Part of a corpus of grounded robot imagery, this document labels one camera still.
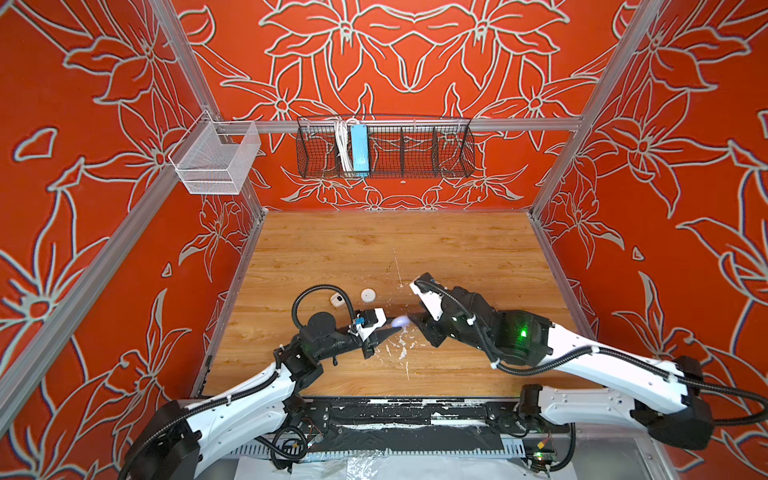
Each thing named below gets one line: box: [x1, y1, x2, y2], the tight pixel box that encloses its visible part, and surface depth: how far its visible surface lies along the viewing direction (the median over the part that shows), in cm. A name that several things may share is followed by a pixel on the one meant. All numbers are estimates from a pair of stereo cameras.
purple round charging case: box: [391, 315, 411, 327], surface depth 69 cm
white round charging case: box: [361, 288, 376, 303], surface depth 97 cm
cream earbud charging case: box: [330, 292, 346, 307], surface depth 94 cm
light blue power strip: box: [351, 124, 370, 177], surface depth 92 cm
